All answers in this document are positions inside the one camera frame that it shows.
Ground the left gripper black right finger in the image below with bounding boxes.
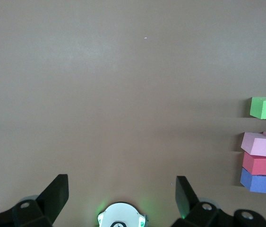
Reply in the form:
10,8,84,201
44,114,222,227
172,175,220,227

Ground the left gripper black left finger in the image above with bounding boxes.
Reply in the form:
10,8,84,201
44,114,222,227
0,174,69,227

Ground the purple foam cube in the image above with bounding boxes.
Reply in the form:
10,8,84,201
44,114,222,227
240,167,266,194

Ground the red foam cube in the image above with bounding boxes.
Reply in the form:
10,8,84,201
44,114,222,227
242,151,266,176

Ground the brown table cover sheet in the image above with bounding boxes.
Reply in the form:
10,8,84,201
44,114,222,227
0,0,266,227

